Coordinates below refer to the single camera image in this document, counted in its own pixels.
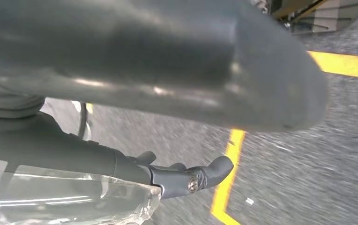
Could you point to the yellow floor tape square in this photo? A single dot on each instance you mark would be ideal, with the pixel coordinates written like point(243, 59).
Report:
point(346, 65)

